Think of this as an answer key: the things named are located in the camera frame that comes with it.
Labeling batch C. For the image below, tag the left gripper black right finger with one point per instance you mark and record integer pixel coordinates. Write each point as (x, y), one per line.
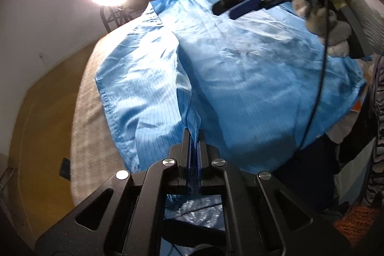
(205, 169)

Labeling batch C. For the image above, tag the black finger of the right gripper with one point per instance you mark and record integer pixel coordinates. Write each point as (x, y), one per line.
(222, 6)

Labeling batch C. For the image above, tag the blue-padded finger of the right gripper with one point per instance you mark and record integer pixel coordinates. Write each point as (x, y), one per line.
(245, 8)

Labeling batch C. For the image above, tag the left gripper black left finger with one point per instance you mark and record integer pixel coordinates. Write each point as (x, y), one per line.
(179, 184)

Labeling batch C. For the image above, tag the blue striped work garment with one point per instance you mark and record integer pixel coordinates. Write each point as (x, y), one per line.
(258, 87)

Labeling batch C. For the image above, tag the grey knitted gloved right hand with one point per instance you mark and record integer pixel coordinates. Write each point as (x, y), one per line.
(332, 29)

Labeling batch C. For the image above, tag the beige checked bed cover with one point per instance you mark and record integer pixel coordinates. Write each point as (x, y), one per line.
(93, 155)

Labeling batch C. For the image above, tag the black metal chair frame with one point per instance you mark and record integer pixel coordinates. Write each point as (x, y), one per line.
(120, 15)

